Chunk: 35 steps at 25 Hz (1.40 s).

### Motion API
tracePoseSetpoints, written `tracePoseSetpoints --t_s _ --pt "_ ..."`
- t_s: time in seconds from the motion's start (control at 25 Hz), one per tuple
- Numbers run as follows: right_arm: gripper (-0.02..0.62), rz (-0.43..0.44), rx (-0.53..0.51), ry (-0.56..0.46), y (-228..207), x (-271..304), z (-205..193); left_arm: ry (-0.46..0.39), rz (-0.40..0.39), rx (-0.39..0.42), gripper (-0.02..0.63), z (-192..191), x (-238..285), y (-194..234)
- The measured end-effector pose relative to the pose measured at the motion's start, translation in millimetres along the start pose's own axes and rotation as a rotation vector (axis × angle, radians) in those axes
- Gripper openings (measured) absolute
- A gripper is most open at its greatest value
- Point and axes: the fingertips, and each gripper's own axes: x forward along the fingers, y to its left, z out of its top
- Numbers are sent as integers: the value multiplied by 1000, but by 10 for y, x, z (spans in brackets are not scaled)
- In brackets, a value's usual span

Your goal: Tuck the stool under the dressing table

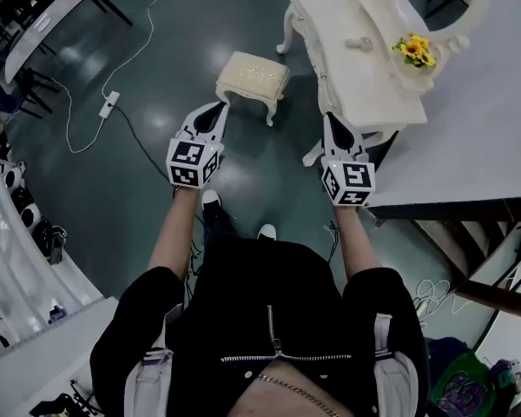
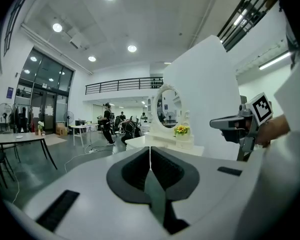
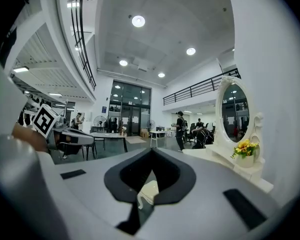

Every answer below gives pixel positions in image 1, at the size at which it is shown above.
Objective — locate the person's left forearm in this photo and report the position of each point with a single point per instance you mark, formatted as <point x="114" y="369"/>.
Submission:
<point x="173" y="237"/>

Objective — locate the person's black zip jacket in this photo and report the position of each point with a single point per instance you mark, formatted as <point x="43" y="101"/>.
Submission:
<point x="243" y="311"/>

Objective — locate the person's right white-toed shoe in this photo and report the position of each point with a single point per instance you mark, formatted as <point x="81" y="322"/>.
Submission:
<point x="267" y="231"/>

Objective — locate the green purple garment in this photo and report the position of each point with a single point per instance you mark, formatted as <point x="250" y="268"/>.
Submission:
<point x="460" y="385"/>

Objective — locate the brown wooden handrail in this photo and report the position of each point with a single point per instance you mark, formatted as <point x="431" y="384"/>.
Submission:
<point x="499" y="303"/>

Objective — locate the long white table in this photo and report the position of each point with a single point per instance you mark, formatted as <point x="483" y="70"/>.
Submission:
<point x="39" y="24"/>

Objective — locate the black chair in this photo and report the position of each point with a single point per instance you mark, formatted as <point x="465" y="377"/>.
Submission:
<point x="32" y="91"/>

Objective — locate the person's white-toed shoe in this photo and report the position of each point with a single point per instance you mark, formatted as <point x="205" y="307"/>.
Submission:
<point x="211" y="197"/>
<point x="267" y="231"/>

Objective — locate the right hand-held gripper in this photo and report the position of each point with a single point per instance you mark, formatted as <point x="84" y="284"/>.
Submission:
<point x="351" y="183"/>

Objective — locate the white display shelf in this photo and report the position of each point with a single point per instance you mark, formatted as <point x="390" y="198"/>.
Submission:
<point x="21" y="302"/>

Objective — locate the person's black trousers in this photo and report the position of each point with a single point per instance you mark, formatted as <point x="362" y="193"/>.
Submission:
<point x="219" y="224"/>

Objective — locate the person's right forearm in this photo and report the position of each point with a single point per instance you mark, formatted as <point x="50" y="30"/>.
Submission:
<point x="358" y="246"/>

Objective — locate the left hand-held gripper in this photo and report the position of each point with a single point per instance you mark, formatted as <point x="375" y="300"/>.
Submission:
<point x="194" y="163"/>

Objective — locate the cream upholstered stool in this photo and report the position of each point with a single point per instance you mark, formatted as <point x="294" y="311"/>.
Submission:
<point x="252" y="74"/>

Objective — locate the white ornate dressing table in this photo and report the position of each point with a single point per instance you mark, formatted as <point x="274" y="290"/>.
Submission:
<point x="356" y="81"/>

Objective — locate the small white cylindrical item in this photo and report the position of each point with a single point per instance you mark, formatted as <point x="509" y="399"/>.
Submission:
<point x="359" y="43"/>

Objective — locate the yellow sunflower bouquet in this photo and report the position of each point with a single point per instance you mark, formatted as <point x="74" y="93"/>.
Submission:
<point x="414" y="50"/>

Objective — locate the person's left white-toed shoe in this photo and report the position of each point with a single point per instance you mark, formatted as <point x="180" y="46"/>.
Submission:
<point x="211" y="197"/>

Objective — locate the white oval framed mirror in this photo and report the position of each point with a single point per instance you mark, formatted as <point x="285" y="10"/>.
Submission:
<point x="386" y="20"/>

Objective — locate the row of round white-black devices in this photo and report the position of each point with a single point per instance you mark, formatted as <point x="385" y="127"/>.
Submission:
<point x="30" y="215"/>

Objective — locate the white power strip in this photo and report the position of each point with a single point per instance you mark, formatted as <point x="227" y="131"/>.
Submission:
<point x="108" y="104"/>

